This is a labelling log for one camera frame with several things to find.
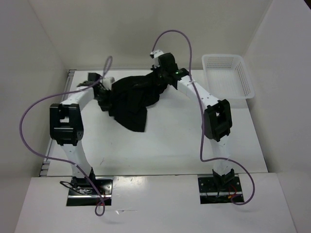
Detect black shorts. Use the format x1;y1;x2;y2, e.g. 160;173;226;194
108;72;168;133

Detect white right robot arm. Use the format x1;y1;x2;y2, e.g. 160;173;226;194
150;50;234;191

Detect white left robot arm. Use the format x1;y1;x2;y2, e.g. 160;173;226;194
50;73;115;194

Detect white plastic basket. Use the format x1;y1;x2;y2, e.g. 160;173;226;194
202;54;255;100

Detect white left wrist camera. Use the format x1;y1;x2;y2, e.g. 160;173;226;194
101;77;115;90

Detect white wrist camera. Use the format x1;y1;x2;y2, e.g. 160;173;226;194
101;77;115;90
150;50;164;59

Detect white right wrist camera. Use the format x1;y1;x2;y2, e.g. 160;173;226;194
150;50;164;59

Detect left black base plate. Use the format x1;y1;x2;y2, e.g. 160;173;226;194
60;177;113;207

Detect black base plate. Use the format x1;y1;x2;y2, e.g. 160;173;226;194
198;175;244;204
60;177;113;207

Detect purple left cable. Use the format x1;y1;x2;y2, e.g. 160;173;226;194
19;55;114;216

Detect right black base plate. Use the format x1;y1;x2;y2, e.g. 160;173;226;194
198;175;244;204

